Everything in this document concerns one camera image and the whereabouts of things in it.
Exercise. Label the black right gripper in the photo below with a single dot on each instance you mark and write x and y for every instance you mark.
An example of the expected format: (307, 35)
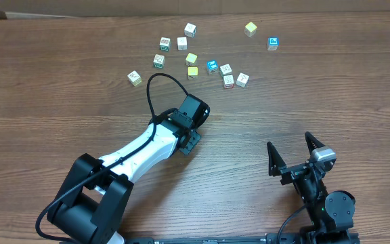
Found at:
(296, 169)

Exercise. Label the red K wooden block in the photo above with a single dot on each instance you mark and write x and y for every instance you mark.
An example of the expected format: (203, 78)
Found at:
(228, 81)

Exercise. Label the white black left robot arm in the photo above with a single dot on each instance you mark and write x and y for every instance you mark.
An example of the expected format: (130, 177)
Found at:
(90, 203)

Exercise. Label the yellow top wooden block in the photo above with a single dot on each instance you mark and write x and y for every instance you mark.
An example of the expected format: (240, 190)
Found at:
(192, 72)

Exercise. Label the blue top wooden block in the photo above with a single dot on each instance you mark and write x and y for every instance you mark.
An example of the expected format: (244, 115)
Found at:
(211, 66)

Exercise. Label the plain white wooden block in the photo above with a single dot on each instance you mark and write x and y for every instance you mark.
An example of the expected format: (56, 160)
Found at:
(225, 70)

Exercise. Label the blue T wooden block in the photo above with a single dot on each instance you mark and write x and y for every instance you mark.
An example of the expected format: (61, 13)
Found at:
(242, 80)

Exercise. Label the pale yellow top block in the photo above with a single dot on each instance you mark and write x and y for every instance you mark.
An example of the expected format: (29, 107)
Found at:
(191, 59)

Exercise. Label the yellow S wooden block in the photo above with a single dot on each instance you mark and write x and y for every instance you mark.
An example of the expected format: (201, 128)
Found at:
(134, 78)

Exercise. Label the green framed wooden block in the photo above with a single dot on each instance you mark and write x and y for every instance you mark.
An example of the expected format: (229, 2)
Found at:
(159, 61)

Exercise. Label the dark red wooden block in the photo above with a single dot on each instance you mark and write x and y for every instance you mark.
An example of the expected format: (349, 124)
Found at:
(182, 43)

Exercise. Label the green B wooden block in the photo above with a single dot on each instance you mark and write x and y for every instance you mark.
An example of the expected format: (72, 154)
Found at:
(164, 44)

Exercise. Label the teal J wooden block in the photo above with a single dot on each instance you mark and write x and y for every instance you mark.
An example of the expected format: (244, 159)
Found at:
(190, 30)

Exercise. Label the far blue wooden block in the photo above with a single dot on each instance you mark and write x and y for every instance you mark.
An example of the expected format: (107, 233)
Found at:
(272, 43)

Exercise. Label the far yellow wooden block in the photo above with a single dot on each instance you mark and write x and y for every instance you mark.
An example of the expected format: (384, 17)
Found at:
(250, 29)

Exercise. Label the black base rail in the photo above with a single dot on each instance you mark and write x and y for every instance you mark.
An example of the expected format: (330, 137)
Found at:
(208, 240)

